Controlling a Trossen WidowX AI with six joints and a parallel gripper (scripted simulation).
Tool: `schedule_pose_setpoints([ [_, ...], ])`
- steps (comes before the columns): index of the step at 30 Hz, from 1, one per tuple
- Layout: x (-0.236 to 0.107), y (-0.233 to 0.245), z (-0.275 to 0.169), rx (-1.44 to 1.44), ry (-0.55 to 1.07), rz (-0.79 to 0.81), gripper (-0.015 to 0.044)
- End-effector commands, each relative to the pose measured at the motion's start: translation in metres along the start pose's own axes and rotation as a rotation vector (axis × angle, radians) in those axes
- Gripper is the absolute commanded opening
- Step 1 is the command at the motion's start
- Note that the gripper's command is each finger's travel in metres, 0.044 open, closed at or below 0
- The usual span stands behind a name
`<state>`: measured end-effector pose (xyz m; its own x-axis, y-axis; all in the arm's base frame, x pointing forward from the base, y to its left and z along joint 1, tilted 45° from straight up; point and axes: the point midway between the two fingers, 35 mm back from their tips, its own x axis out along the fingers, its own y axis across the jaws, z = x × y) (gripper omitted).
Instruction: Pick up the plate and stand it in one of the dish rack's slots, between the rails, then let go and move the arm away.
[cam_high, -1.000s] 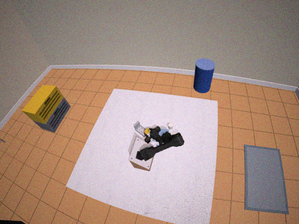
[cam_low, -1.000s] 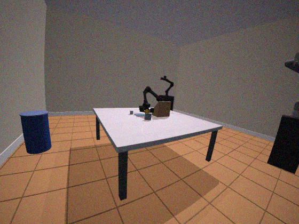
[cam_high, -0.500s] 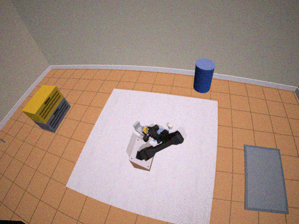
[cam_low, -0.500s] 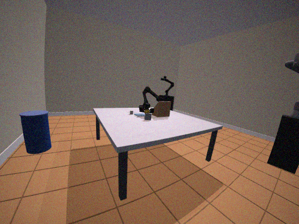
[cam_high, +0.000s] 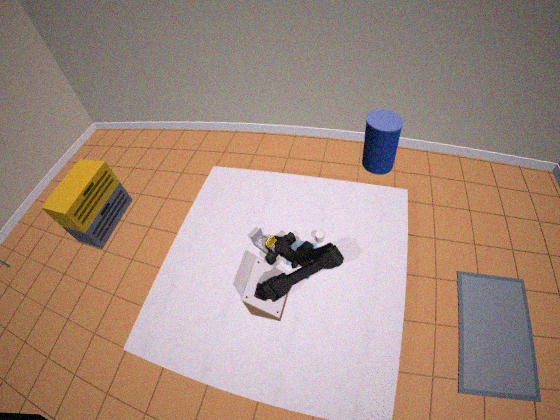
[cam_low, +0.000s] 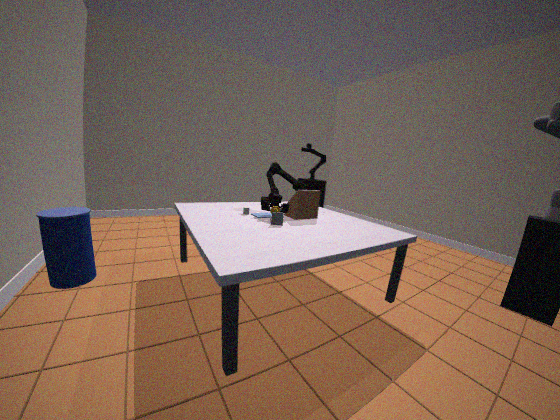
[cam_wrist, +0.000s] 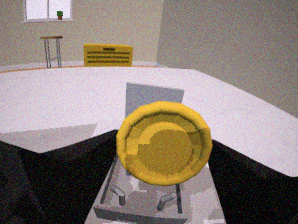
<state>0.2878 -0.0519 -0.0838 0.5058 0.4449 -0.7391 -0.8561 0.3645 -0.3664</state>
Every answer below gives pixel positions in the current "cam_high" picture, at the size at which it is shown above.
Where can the yellow plate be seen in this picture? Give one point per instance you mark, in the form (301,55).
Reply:
(270,241)

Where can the light blue mat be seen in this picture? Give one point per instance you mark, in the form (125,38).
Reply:
(295,245)

